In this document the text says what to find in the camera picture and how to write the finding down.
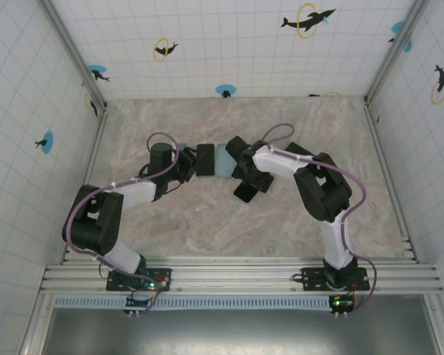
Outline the black smartphone purple frame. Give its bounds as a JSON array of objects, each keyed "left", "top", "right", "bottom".
[{"left": 233, "top": 176, "right": 260, "bottom": 204}]

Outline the penguin blue oval sticker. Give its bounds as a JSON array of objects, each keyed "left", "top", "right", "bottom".
[{"left": 215, "top": 84, "right": 237, "bottom": 99}]

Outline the shark blue oval sticker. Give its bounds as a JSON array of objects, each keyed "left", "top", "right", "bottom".
[{"left": 87, "top": 64, "right": 111, "bottom": 83}]

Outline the seal blue oval sticker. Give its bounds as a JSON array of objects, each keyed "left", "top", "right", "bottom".
[{"left": 34, "top": 131, "right": 55, "bottom": 155}]

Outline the small circuit board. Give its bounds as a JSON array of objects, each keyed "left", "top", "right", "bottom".
[{"left": 144, "top": 274, "right": 172, "bottom": 292}]

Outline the black controller box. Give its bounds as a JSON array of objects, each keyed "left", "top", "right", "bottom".
[
  {"left": 328, "top": 294, "right": 355, "bottom": 319},
  {"left": 124, "top": 294, "right": 160, "bottom": 318}
]

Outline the grey metal sheet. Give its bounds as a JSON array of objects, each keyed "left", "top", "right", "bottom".
[{"left": 40, "top": 308, "right": 441, "bottom": 355}]

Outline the blue patch sticker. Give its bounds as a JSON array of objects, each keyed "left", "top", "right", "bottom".
[{"left": 388, "top": 21, "right": 414, "bottom": 53}]

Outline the aluminium floor rail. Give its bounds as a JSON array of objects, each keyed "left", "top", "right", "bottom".
[
  {"left": 61, "top": 110, "right": 110, "bottom": 264},
  {"left": 363, "top": 98, "right": 420, "bottom": 264}
]

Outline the seal yellow ring sticker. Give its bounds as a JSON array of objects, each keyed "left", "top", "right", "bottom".
[{"left": 84, "top": 91, "right": 99, "bottom": 118}]

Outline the wide aluminium mounting rail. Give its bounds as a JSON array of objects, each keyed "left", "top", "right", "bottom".
[{"left": 39, "top": 257, "right": 444, "bottom": 295}]

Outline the dolphin yellow ring sticker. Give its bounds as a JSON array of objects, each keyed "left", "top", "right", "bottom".
[{"left": 153, "top": 36, "right": 180, "bottom": 62}]

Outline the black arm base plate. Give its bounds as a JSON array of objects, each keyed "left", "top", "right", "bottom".
[
  {"left": 106, "top": 266, "right": 173, "bottom": 293},
  {"left": 301, "top": 266, "right": 371, "bottom": 292}
]

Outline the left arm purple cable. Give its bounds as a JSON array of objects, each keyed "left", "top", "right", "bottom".
[{"left": 66, "top": 132, "right": 181, "bottom": 316}]

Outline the white slotted cable duct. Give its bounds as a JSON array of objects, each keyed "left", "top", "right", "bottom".
[{"left": 53, "top": 294, "right": 336, "bottom": 311}]

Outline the aluminium frame post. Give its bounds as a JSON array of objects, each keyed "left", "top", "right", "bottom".
[
  {"left": 423, "top": 294, "right": 444, "bottom": 355},
  {"left": 36, "top": 0, "right": 109, "bottom": 114},
  {"left": 18, "top": 294, "right": 57, "bottom": 355},
  {"left": 364, "top": 0, "right": 430, "bottom": 103}
]

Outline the whale and dolphin ring sticker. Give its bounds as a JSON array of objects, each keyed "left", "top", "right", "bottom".
[{"left": 280, "top": 2, "right": 337, "bottom": 40}]

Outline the otter yellow ring sticker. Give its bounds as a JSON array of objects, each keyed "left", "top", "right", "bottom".
[{"left": 430, "top": 64, "right": 444, "bottom": 105}]

